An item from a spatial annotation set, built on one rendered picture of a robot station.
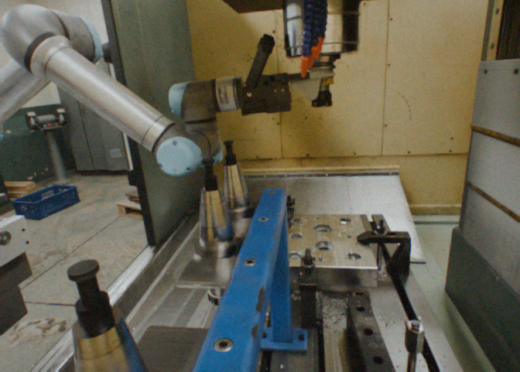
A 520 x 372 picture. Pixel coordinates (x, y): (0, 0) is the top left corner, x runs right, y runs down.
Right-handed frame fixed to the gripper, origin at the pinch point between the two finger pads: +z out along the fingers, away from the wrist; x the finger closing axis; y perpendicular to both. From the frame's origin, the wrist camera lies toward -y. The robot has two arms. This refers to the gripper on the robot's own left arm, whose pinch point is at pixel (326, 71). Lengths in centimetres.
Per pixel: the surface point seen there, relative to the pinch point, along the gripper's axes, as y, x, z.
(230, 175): 12.9, 29.1, -18.8
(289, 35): -7.8, 4.3, -7.4
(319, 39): -5.5, 15.3, -2.8
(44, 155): 78, -425, -422
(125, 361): 14, 61, -20
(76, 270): 8, 61, -21
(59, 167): 93, -386, -371
